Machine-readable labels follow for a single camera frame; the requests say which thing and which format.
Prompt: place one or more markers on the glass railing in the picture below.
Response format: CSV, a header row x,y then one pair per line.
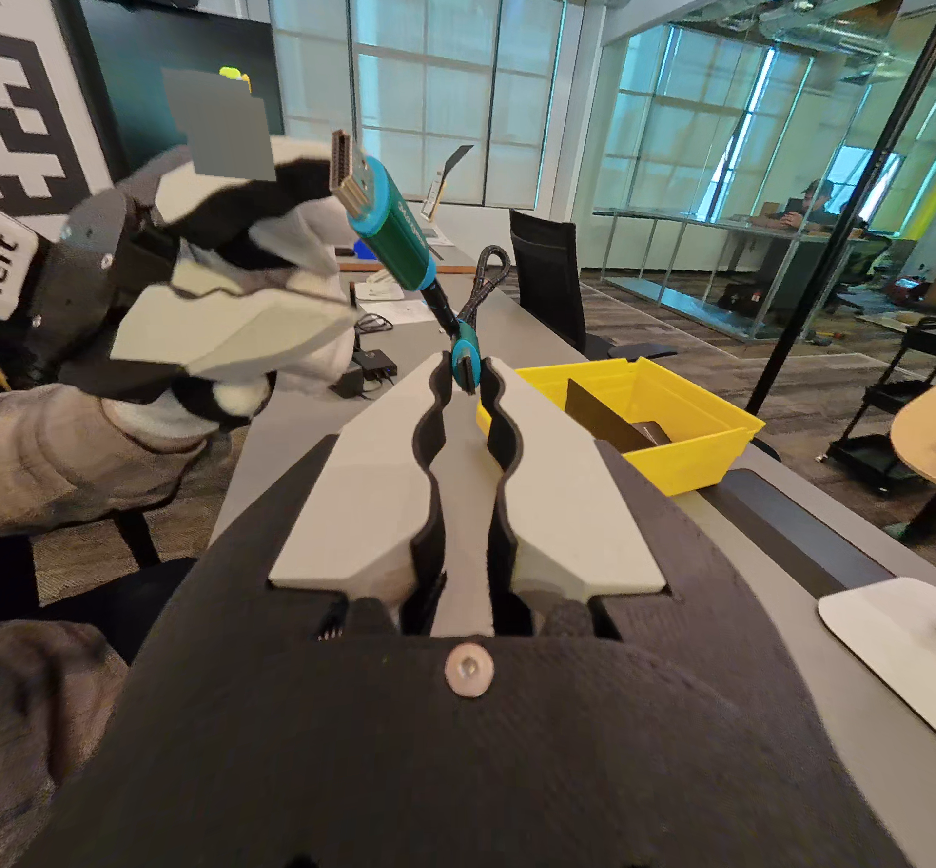
x,y
731,276

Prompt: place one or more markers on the white tablet stand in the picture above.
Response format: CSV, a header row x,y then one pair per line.
x,y
885,634

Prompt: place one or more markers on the white paper sheet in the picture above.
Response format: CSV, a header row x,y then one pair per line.
x,y
398,311

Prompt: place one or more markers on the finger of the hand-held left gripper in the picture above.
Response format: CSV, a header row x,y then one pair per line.
x,y
219,327
175,199

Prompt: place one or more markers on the wood-edged desk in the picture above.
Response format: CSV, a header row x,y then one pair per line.
x,y
453,257

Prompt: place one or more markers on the black-framed printed sign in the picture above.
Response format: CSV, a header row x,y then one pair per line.
x,y
44,115

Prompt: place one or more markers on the black power adapter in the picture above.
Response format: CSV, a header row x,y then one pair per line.
x,y
373,365

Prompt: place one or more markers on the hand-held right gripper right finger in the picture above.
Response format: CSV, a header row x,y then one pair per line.
x,y
585,517

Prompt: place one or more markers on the large black wall screen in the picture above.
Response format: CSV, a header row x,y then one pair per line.
x,y
146,42

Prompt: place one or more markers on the black vertical pole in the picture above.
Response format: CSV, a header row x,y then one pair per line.
x,y
841,225

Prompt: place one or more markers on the black utility cart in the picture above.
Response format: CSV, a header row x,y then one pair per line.
x,y
877,437

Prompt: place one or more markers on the yellow plastic bin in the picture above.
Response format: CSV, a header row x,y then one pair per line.
x,y
687,437

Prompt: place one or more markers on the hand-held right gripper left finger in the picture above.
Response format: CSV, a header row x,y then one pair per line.
x,y
351,510

